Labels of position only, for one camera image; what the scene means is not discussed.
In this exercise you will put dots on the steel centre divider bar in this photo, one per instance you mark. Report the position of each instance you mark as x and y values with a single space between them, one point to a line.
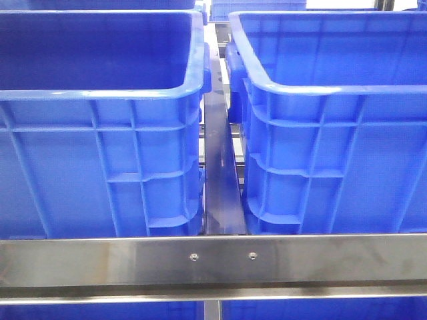
224 214

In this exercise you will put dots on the blue plastic crate left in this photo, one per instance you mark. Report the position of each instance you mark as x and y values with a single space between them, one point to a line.
100 115

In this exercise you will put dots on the blue plastic crate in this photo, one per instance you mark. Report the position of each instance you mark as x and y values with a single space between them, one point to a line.
100 115
334 118

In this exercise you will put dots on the blue plastic crate right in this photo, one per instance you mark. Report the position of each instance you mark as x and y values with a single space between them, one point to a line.
334 118

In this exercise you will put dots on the blue crate rear right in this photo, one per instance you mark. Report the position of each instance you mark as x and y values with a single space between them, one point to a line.
221 9

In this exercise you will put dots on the blue crate lower left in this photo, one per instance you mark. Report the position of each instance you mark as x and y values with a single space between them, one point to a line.
160 310

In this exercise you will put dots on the blue crate lower right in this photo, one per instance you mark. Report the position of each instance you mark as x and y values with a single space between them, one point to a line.
352 308

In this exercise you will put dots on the blue crate rear left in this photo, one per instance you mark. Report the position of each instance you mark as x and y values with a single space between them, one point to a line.
106 5

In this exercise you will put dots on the stainless steel front rail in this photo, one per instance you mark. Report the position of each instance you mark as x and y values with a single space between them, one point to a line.
212 268

